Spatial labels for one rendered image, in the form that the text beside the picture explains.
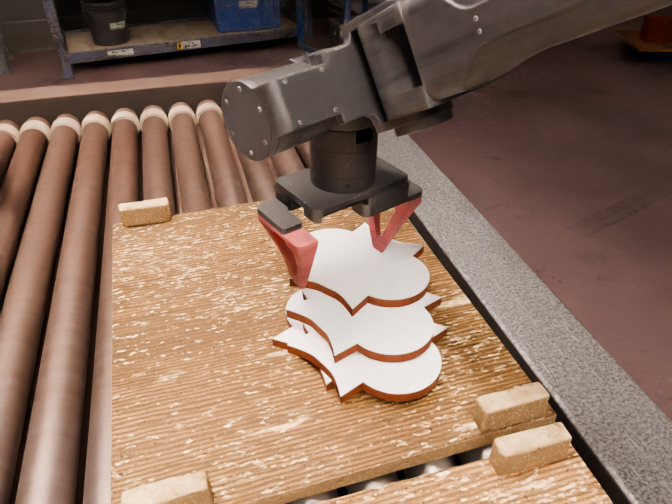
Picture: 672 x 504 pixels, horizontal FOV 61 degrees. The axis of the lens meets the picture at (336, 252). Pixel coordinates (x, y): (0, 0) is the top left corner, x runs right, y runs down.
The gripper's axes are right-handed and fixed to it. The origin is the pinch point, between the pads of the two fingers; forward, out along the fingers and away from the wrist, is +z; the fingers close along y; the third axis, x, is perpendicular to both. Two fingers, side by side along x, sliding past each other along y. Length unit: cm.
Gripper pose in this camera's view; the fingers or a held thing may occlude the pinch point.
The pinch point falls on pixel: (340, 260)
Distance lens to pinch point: 55.4
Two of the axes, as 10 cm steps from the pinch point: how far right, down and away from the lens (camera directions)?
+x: -6.0, -4.8, 6.4
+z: -0.1, 8.0, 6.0
